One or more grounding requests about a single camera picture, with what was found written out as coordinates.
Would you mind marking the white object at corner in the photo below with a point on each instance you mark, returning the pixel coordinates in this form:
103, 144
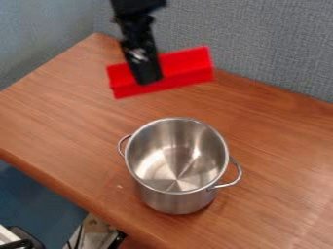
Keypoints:
10, 241

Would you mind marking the red plastic block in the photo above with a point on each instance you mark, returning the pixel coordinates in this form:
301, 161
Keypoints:
186, 67

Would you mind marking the stainless steel pot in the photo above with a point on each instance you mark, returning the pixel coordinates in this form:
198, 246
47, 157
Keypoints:
177, 157

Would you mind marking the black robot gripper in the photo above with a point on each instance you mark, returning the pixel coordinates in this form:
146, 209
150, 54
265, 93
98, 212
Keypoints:
133, 16

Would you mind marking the black object on floor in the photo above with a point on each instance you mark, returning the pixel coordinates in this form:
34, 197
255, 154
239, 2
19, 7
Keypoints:
27, 237

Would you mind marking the table leg bracket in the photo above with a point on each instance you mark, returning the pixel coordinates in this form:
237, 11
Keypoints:
95, 235

